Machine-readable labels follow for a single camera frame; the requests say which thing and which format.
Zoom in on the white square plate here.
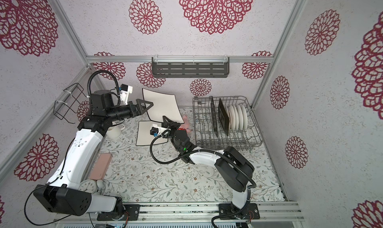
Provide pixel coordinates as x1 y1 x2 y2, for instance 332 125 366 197
142 88 184 124
136 121 162 146

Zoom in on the black square plate right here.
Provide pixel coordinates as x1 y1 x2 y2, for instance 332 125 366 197
218 98 230 136

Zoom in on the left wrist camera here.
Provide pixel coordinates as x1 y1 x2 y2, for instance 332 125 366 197
120 84 133 105

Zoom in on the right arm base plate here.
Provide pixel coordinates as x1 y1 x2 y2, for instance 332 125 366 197
218 202 260 221

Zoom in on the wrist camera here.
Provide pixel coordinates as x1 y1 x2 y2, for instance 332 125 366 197
120 84 133 105
150 124 167 137

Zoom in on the pink plush pig toy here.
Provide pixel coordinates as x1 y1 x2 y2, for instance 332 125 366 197
179 114 192 134

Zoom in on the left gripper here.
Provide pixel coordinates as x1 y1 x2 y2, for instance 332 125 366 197
107 98 154 123

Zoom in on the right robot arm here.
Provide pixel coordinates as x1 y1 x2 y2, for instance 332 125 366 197
150 116 256 210

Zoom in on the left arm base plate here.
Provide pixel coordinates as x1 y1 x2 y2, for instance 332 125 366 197
97 205 141 222

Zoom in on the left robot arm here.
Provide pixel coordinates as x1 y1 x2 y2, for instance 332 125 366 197
32 90 153 217

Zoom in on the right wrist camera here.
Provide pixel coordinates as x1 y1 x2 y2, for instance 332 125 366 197
150 124 167 137

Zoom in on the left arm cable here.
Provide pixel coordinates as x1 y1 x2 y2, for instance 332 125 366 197
86 70 121 98

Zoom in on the black wire wall hook rack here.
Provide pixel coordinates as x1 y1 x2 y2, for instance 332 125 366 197
53 83 90 124

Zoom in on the aluminium mounting rail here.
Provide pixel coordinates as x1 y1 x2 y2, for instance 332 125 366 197
52 200 305 224

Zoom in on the white mug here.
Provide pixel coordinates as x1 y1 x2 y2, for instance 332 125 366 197
106 123 125 139

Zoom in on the grey wire dish rack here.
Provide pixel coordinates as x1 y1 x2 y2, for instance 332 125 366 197
192 96 263 150

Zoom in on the white alarm clock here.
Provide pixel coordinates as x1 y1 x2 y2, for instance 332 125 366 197
78 179 105 195

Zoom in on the grey wall shelf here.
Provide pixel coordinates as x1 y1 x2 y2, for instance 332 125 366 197
151 57 230 78

